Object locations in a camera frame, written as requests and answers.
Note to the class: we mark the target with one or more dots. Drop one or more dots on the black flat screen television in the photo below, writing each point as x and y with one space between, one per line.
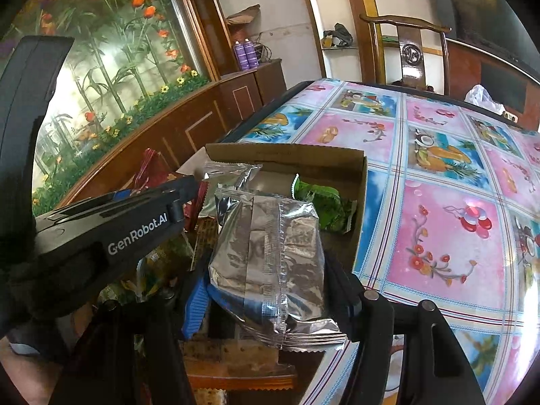
493 26

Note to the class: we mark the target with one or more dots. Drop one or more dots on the orange cracker packet with barcode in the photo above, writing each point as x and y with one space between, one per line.
234 364

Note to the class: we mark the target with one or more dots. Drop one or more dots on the beige cracker packet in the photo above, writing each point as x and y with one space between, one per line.
206 235

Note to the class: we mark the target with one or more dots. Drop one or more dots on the large silver foil packet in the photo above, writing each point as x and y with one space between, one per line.
268 271

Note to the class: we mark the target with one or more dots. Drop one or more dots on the open cardboard box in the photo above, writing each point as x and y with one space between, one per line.
343 169

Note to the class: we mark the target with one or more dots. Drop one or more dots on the left purple spray bottle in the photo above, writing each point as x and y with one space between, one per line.
241 56

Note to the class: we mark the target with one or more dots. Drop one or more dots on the green leafy snack packet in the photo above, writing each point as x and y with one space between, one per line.
335 211

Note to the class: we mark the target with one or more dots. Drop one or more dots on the colourful printed tablecloth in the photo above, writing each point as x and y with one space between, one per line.
451 212

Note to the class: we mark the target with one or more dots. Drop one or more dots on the right purple spray bottle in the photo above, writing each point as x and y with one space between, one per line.
251 56

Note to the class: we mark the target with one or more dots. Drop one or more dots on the wooden sideboard cabinet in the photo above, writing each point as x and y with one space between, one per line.
202 117

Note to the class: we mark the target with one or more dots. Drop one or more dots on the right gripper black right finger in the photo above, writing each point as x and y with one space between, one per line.
435 369

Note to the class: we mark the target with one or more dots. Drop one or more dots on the purple spray bottle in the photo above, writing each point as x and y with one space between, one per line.
241 56
251 56

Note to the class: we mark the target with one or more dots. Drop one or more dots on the person's left hand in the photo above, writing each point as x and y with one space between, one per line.
34 377

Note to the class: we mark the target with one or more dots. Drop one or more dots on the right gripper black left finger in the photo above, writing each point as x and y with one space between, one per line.
127 347

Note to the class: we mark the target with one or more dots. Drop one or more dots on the flower wall mural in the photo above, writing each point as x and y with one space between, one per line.
129 60

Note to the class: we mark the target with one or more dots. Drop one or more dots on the silver foil snack packet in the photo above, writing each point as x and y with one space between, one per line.
224 175

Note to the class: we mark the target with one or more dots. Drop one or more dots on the white plastic bag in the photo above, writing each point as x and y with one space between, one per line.
480 97

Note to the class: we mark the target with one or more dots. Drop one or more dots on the dark wooden chair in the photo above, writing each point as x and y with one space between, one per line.
411 48

